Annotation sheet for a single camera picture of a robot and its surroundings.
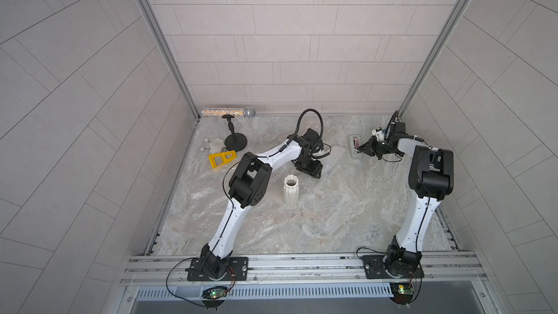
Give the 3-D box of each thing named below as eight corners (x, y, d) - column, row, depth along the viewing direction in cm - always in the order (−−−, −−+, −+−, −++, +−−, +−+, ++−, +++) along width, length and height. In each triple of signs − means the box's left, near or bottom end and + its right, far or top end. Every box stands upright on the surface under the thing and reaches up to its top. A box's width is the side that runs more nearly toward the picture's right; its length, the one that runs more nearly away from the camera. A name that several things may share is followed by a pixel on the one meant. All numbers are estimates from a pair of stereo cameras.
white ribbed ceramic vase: (284, 208, 86) (283, 190, 73) (284, 194, 90) (283, 174, 77) (297, 208, 86) (299, 190, 73) (296, 194, 90) (298, 174, 77)
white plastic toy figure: (201, 152, 103) (199, 149, 101) (205, 141, 107) (203, 137, 105) (222, 153, 103) (221, 149, 101) (225, 141, 108) (224, 137, 105)
